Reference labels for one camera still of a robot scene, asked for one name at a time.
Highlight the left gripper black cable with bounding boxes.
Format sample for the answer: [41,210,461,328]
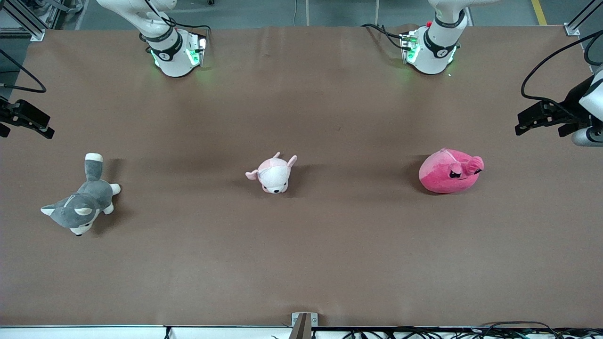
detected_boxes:
[521,31,603,118]

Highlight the aluminium frame post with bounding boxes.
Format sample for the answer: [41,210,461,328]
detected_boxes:
[564,0,603,36]
[0,0,46,42]

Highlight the large table cover mat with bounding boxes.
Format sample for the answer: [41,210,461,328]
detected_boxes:
[0,26,603,328]

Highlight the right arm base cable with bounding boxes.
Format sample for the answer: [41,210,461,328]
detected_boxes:
[160,16,211,33]

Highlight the grey white husky plush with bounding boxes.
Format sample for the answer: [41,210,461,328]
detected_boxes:
[41,153,122,237]

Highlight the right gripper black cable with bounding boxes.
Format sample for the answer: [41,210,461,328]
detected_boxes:
[0,48,47,93]

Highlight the grey metal table bracket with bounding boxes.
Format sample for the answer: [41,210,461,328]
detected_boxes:
[291,312,318,339]

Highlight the left arm base cable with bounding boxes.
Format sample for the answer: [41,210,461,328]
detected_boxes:
[361,23,407,50]

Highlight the pale pink small plush dog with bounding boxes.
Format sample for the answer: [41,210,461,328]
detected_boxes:
[245,152,298,194]

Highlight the hot pink round plush toy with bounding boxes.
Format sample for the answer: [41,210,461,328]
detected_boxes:
[418,148,485,194]

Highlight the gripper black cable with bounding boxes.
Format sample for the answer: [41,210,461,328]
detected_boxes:
[0,48,47,93]
[521,31,603,118]

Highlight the white table edge rail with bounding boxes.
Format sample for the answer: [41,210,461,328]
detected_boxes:
[0,324,603,339]

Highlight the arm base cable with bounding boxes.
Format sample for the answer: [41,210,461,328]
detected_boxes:
[361,23,407,50]
[160,16,211,33]

